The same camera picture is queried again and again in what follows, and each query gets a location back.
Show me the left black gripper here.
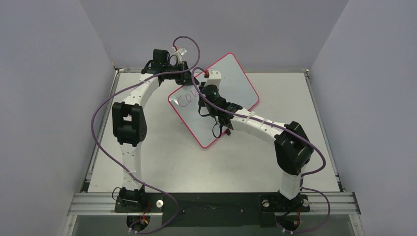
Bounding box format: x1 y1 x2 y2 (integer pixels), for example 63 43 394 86
164 62 200 86

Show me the pink framed whiteboard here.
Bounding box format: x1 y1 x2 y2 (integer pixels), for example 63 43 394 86
168 53 259 148

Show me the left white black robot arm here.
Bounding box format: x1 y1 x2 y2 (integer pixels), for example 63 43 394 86
112 48 191 213

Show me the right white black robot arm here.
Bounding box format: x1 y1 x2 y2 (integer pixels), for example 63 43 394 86
198 83 313 212

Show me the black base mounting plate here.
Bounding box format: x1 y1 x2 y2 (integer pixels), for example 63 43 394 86
114 192 310 231

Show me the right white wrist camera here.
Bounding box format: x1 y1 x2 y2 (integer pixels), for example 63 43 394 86
204 69 222 88

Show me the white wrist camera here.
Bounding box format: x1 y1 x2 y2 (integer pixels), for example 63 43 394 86
174 47 187 58
204 69 222 88

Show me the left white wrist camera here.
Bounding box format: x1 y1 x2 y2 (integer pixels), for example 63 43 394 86
174 47 187 58

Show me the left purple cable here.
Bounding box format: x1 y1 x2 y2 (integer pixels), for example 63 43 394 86
90 35 201 235

